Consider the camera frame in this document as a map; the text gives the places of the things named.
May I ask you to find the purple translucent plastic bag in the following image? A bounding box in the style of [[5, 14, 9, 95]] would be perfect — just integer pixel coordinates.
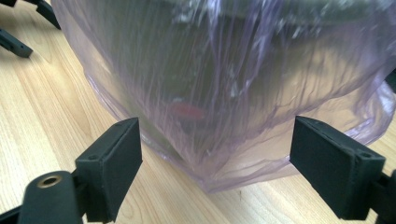
[[50, 0, 396, 194]]

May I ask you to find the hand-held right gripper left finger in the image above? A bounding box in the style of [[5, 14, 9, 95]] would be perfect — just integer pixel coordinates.
[[75, 117, 144, 224]]

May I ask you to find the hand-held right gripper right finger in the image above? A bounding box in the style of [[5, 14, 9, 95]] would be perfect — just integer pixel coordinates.
[[289, 115, 387, 221]]

